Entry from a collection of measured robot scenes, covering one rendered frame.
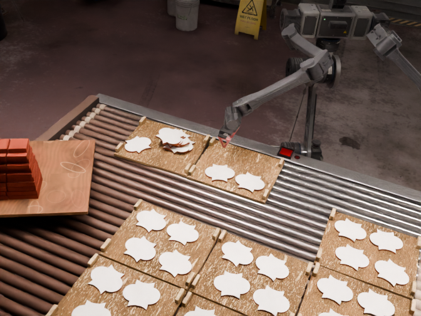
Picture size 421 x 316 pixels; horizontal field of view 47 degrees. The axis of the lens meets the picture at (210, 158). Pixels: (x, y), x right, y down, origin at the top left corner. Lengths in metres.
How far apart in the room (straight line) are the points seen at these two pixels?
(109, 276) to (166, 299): 0.25
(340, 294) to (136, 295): 0.80
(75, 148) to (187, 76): 2.80
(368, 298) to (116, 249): 1.04
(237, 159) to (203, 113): 2.03
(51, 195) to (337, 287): 1.27
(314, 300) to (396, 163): 2.56
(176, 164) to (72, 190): 0.56
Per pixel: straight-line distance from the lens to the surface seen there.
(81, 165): 2.38
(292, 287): 2.06
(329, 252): 2.21
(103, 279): 2.02
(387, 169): 4.33
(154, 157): 2.55
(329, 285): 2.09
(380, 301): 2.12
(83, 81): 5.06
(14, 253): 2.22
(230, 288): 2.00
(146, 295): 1.97
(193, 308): 1.95
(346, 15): 2.88
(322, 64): 2.36
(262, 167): 2.54
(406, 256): 2.33
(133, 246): 2.12
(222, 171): 2.47
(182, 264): 2.05
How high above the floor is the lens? 2.56
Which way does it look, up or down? 39 degrees down
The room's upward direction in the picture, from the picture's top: 5 degrees clockwise
